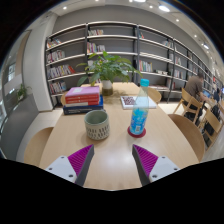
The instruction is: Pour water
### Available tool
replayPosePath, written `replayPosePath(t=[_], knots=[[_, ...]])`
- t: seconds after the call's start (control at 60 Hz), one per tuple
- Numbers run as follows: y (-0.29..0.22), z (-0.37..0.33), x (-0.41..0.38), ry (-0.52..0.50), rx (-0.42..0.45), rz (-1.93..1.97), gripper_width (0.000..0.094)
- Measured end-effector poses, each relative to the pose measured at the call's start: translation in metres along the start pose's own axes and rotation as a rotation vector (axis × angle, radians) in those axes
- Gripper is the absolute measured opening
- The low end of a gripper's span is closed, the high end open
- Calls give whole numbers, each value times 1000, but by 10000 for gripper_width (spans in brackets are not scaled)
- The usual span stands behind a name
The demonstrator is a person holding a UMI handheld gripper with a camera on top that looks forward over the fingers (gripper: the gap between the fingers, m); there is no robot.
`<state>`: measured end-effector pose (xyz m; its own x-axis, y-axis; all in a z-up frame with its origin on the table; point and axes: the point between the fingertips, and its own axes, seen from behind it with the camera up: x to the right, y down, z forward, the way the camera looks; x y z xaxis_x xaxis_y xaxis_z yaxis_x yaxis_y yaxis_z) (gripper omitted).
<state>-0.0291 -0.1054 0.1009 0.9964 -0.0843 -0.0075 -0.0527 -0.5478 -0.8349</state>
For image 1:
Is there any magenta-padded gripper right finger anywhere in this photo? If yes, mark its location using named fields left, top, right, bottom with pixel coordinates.
left=132, top=144, right=181, bottom=187

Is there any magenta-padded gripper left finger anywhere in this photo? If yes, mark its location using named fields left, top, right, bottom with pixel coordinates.
left=44, top=143, right=95, bottom=187

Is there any clear bottle with blue cap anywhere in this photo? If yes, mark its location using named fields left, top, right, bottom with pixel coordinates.
left=129, top=78, right=150, bottom=136

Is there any wooden round-backed chair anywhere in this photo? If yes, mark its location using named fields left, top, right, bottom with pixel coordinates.
left=23, top=126, right=55, bottom=168
left=146, top=87, right=163, bottom=104
left=167, top=113, right=207, bottom=163
left=60, top=90, right=68, bottom=106

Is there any flat round red coaster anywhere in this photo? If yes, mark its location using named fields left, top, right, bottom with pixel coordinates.
left=127, top=125, right=147, bottom=139

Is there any grey-green patterned ceramic cup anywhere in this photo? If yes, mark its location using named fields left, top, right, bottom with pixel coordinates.
left=83, top=109, right=111, bottom=141

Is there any dark blue book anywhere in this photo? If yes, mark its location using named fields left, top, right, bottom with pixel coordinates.
left=62, top=96, right=105, bottom=116

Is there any group of wooden slatted chairs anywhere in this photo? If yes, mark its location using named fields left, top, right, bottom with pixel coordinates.
left=173, top=87, right=224, bottom=148

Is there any red book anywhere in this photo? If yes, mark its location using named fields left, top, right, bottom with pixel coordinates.
left=65, top=94, right=101, bottom=107

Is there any pink book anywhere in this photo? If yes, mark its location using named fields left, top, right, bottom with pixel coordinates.
left=64, top=85, right=101, bottom=99

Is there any small green plant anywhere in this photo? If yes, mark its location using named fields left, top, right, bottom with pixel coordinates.
left=15, top=83, right=33, bottom=102

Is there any person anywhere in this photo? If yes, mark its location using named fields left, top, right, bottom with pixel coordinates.
left=184, top=72, right=206, bottom=124
left=213, top=87, right=222, bottom=103

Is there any green potted plant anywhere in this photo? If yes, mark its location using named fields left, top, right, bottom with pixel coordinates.
left=75, top=50, right=143, bottom=97

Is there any grey bookshelf unit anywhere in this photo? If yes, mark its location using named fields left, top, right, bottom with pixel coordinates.
left=44, top=20, right=223, bottom=104

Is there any group of ceiling lights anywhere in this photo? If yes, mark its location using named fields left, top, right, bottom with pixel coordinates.
left=61, top=0, right=211, bottom=51

